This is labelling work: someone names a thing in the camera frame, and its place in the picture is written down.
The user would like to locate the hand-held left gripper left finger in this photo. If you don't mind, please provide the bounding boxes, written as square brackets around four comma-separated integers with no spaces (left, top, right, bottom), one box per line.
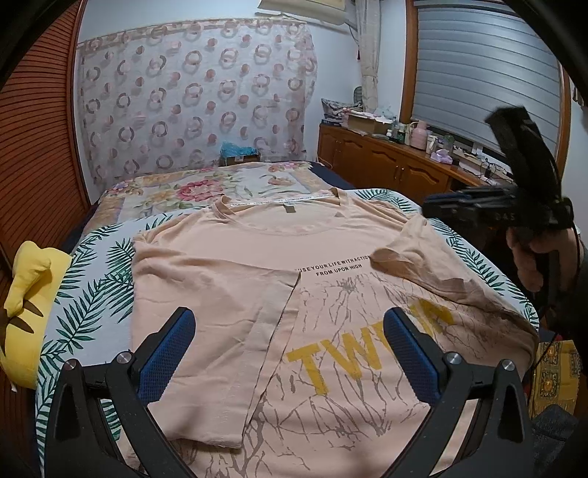
[44,307,198,478]

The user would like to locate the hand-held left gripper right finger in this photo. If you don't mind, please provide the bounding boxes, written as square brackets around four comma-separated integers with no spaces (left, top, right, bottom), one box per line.
[383,306,536,478]

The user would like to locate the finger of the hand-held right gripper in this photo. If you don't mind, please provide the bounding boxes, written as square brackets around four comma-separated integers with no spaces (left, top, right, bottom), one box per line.
[422,185,508,231]

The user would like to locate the peach printed t-shirt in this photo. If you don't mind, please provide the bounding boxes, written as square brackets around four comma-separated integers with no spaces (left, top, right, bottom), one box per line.
[130,188,540,478]

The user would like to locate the person's right hand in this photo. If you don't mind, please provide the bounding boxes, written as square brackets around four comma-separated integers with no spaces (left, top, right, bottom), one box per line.
[506,226,586,295]

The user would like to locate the pink thermos flask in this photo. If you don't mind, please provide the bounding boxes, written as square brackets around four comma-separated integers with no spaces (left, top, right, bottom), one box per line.
[410,120,431,149]

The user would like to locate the wooden cabinet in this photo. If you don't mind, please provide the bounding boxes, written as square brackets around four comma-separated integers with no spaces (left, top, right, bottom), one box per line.
[318,123,515,195]

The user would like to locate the grey window blind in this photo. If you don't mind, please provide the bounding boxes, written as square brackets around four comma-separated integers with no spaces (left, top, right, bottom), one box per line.
[410,7,563,163]

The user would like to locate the leaf print bedsheet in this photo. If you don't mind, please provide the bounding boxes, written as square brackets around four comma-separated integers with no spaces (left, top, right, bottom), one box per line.
[34,188,540,465]

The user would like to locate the open cardboard box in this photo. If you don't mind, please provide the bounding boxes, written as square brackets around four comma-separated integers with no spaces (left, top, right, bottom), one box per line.
[345,113,392,137]

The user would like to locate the yellow patterned cloth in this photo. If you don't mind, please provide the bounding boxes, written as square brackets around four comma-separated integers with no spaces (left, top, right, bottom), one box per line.
[526,339,583,417]

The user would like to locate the yellow plush toy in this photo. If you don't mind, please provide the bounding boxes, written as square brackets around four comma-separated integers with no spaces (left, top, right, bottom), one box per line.
[0,240,73,389]

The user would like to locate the patterned fabric bag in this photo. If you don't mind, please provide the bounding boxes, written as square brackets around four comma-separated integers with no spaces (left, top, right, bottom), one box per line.
[320,98,363,126]

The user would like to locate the floral blanket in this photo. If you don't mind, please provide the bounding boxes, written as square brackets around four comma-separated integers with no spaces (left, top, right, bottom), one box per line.
[83,161,334,240]

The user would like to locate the dark grey fabric object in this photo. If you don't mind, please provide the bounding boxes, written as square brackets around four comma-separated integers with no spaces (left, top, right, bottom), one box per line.
[530,404,580,478]

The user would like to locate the white lace curtain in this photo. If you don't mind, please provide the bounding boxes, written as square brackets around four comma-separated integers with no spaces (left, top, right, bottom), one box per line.
[356,0,391,114]

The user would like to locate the box with blue bag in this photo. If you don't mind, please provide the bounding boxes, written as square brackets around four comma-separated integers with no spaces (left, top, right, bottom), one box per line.
[219,142,259,167]

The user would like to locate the wooden slatted door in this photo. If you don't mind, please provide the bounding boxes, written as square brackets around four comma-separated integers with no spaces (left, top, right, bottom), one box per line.
[0,0,91,277]

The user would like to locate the circle patterned sheer cloth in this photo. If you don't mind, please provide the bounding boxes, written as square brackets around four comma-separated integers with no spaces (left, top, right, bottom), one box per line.
[77,19,319,188]

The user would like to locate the wall air conditioner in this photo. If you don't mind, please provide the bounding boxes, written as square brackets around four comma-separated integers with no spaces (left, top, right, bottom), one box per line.
[256,0,358,26]

